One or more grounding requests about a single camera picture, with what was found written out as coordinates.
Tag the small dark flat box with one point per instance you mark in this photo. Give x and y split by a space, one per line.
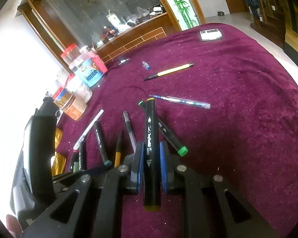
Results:
211 35

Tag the clear grey gel pen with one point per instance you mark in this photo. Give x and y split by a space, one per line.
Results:
129 129

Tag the yellow black pen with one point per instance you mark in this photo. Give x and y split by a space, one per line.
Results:
169 71

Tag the small clear blue cap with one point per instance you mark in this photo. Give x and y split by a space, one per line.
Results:
146 65

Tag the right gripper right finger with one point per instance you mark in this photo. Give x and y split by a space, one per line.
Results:
168 163

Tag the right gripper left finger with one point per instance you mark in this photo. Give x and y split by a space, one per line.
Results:
135 164

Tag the gold-edged white tray box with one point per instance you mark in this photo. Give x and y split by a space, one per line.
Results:
58 162

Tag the silver utility knife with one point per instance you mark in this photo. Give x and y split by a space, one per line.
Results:
86 131

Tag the orange black pen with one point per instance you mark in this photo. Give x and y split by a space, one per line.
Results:
118 149

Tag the white green thermos cup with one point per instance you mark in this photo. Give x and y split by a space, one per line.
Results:
114 20

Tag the teal tip black marker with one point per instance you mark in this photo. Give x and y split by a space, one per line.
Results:
101 145

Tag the olive green marker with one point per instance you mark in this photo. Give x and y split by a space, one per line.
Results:
76 163

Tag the green tip black marker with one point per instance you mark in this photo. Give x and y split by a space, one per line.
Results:
172 138

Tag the wooden framed glass cabinet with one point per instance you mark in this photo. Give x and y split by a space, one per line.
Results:
109 27

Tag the red lid clear jar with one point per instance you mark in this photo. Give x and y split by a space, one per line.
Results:
70 54

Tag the yellow tip black marker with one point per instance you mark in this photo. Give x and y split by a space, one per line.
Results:
152 171

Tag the red tip black marker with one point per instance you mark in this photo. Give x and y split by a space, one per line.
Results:
73 159

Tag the blue label plastic jar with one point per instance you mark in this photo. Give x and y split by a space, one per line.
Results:
87 71

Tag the brown label round jar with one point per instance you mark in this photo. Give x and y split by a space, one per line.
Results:
74 107

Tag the clear blue patterned pen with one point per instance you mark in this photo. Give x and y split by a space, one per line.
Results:
183 101

